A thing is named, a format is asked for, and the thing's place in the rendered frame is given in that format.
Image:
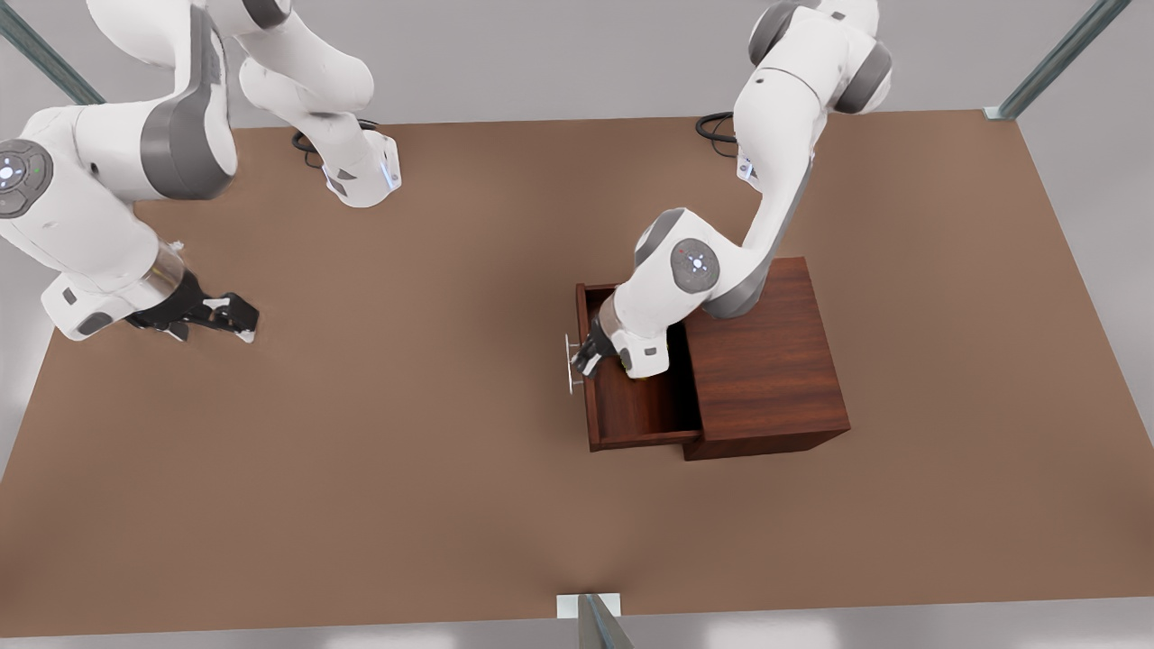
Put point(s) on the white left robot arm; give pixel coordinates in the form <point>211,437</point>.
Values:
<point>793,108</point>

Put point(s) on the silver frame post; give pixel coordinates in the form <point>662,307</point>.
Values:
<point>1055,63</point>
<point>45,54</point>
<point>599,622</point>

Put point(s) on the dark wooden cabinet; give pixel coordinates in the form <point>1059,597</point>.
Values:
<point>766,361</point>

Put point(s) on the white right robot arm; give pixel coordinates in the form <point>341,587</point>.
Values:
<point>99,153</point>

